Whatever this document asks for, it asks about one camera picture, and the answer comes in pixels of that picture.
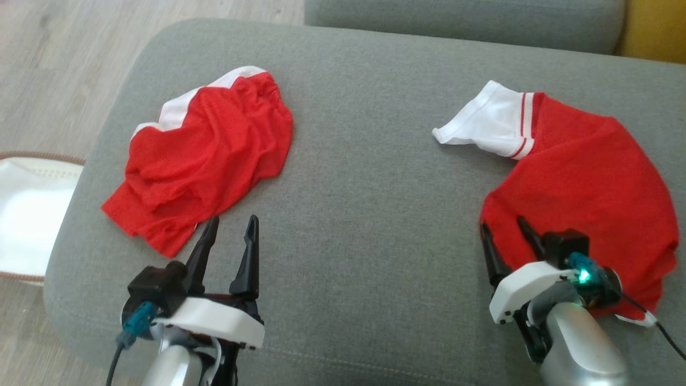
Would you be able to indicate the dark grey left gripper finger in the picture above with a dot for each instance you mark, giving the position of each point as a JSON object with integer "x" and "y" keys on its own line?
{"x": 247, "y": 262}
{"x": 202, "y": 257}

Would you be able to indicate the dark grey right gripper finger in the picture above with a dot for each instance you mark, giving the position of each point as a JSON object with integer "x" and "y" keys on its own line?
{"x": 533, "y": 238}
{"x": 492, "y": 257}

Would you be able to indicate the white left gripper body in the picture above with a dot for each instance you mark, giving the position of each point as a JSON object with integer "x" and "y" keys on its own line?
{"x": 214, "y": 319}

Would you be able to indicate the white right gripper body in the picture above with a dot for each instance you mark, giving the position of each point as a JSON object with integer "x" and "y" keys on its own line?
{"x": 522, "y": 287}

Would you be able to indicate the red t-shirt white sleeves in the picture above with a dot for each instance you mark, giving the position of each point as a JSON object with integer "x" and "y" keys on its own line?
{"x": 584, "y": 177}

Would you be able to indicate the red mesh shorts white stripe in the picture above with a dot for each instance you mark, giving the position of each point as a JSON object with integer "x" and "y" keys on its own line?
{"x": 203, "y": 155}

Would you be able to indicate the large grey sofa ottoman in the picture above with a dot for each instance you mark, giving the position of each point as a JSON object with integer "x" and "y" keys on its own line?
{"x": 364, "y": 214}

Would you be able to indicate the white laundry basket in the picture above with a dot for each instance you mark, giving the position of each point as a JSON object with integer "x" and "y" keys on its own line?
{"x": 32, "y": 214}

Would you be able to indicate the large yellow sofa backrest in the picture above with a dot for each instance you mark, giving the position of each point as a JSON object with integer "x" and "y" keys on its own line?
{"x": 656, "y": 29}

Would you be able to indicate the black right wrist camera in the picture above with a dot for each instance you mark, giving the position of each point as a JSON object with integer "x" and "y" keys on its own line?
{"x": 565, "y": 246}

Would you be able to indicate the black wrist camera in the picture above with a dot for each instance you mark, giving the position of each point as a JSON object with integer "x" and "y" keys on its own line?
{"x": 565, "y": 246}
{"x": 155, "y": 287}

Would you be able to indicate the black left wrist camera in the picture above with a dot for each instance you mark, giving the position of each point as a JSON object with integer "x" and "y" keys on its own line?
{"x": 155, "y": 287}

